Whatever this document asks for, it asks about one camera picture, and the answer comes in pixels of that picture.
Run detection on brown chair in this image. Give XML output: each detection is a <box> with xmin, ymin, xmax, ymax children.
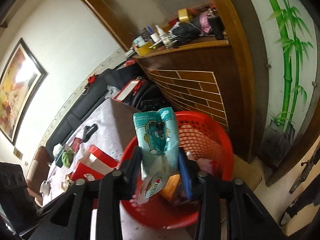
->
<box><xmin>25</xmin><ymin>146</ymin><xmax>53</xmax><ymax>206</ymax></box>

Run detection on orange box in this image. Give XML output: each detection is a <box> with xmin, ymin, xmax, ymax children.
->
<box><xmin>159</xmin><ymin>174</ymin><xmax>181</xmax><ymax>205</ymax></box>

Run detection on red ornament on sofa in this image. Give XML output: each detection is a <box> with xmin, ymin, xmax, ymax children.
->
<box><xmin>82</xmin><ymin>74</ymin><xmax>98</xmax><ymax>95</ymax></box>

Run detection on red white packet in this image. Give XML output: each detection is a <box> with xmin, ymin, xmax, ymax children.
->
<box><xmin>71</xmin><ymin>145</ymin><xmax>119</xmax><ymax>182</ymax></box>

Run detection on framed painting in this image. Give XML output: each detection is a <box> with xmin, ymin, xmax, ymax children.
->
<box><xmin>1</xmin><ymin>38</ymin><xmax>48</xmax><ymax>145</ymax></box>

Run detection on lilac floral tablecloth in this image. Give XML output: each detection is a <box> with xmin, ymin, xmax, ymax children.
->
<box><xmin>41</xmin><ymin>98</ymin><xmax>142</xmax><ymax>240</ymax></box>

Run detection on green crumpled cloth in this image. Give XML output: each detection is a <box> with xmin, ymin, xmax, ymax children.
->
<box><xmin>61</xmin><ymin>148</ymin><xmax>74</xmax><ymax>168</ymax></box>

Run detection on black leather sofa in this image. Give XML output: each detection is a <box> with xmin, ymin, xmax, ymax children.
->
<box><xmin>45</xmin><ymin>64</ymin><xmax>144</xmax><ymax>157</ymax></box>

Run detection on black toy pistol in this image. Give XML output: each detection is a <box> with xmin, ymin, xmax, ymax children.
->
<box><xmin>82</xmin><ymin>124</ymin><xmax>98</xmax><ymax>142</ymax></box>

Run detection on teal tissue pack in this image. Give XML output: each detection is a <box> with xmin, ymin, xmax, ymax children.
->
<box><xmin>133</xmin><ymin>107</ymin><xmax>180</xmax><ymax>205</ymax></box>

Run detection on white ceramic cup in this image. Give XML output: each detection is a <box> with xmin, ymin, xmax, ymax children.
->
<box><xmin>40</xmin><ymin>180</ymin><xmax>51</xmax><ymax>196</ymax></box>

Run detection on red plastic basket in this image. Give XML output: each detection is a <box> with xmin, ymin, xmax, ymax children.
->
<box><xmin>121</xmin><ymin>111</ymin><xmax>234</xmax><ymax>229</ymax></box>

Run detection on wooden sideboard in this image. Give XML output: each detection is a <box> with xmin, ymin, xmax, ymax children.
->
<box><xmin>125</xmin><ymin>4</ymin><xmax>253</xmax><ymax>163</ymax></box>

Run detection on dark green tissue box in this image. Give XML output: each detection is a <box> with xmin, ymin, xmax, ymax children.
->
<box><xmin>53</xmin><ymin>144</ymin><xmax>65</xmax><ymax>168</ymax></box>

